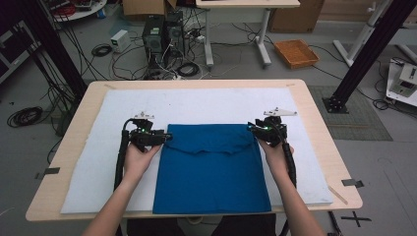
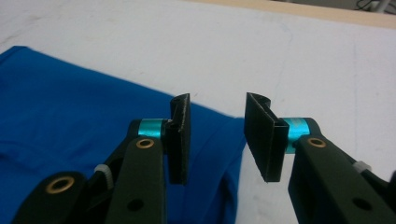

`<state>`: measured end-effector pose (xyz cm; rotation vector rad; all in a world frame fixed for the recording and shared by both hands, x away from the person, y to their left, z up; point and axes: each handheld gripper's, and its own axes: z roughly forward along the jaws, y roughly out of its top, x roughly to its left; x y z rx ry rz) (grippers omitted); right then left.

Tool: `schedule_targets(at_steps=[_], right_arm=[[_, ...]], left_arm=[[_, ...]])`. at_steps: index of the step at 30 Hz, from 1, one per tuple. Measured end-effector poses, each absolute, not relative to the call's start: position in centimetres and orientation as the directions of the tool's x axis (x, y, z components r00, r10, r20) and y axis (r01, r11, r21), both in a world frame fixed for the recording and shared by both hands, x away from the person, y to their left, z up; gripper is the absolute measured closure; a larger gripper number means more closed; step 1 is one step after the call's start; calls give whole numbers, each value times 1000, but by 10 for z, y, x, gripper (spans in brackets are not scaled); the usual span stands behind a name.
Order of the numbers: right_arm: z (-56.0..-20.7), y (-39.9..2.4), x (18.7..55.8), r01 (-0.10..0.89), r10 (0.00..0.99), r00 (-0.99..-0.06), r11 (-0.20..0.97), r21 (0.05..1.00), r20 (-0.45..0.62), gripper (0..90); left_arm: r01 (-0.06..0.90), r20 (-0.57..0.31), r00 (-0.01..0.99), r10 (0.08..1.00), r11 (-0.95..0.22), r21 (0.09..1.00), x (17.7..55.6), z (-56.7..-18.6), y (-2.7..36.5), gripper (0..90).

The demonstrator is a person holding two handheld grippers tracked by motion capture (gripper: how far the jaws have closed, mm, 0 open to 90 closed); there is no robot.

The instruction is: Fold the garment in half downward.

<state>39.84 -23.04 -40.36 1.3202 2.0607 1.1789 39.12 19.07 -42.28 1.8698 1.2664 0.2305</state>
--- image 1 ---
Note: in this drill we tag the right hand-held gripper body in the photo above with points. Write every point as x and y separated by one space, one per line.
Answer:
273 131

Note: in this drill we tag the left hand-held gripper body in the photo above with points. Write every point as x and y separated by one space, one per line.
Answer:
144 136

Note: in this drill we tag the blue t-shirt with white print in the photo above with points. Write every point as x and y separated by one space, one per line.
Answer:
209 170

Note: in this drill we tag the person's left hand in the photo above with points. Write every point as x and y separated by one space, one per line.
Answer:
139 164

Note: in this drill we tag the person's right hand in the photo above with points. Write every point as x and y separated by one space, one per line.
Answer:
277 160

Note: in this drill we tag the white foam mat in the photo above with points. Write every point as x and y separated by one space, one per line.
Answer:
196 105

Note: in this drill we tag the light wooden table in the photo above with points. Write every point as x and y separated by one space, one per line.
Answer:
196 83

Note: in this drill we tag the orange tray on floor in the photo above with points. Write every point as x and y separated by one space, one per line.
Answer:
295 54

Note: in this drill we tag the grey floor mat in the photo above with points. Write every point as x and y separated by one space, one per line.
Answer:
360 118

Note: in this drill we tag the person's dark trousers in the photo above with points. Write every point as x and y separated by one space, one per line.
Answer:
147 226

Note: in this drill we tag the black tape piece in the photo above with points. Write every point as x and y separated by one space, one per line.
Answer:
49 171
353 183

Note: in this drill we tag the black computer tower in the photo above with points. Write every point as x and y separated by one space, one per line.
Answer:
175 32
153 39

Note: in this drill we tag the white power supply box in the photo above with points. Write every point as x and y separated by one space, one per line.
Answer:
119 41

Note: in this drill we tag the brown cardboard box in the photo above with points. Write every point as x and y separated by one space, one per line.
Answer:
295 16
144 6

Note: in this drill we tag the white desk with metal legs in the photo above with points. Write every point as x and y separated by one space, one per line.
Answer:
246 3

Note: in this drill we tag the white metal stand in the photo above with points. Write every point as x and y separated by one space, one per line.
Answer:
360 34

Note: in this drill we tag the white device on board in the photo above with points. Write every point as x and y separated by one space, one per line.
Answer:
405 82

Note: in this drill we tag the round white table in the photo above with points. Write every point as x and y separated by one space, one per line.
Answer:
78 10

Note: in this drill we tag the dark equipment rack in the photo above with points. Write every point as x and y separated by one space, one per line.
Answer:
13 49

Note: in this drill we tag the black metal frame post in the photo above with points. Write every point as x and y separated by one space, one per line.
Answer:
55 49
370 49

